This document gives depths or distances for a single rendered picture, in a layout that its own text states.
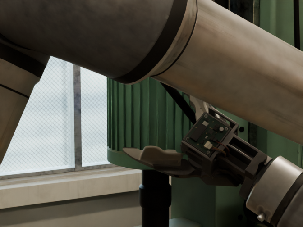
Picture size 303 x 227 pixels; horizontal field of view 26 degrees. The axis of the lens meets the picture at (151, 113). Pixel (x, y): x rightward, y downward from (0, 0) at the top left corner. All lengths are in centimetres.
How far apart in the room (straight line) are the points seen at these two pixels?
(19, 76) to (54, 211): 204
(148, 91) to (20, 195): 147
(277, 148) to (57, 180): 150
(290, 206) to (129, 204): 190
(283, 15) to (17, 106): 70
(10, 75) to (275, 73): 24
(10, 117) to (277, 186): 43
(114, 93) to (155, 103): 8
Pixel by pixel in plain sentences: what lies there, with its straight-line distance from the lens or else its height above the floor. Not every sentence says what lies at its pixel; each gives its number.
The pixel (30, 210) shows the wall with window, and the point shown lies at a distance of 261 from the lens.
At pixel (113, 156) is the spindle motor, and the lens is 115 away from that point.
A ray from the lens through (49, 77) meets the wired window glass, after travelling 262.
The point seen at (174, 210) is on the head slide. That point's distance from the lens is 132.
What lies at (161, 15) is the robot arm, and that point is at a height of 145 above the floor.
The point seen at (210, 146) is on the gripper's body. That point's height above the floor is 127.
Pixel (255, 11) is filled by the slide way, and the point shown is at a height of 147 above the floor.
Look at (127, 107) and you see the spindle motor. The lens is 112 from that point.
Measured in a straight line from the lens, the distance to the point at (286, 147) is 118.
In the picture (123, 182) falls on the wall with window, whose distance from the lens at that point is 267.
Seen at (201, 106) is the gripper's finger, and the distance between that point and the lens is 102.
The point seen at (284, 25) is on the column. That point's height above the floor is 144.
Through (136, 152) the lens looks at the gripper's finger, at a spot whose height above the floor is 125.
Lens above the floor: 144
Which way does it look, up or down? 7 degrees down
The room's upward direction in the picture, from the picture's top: straight up
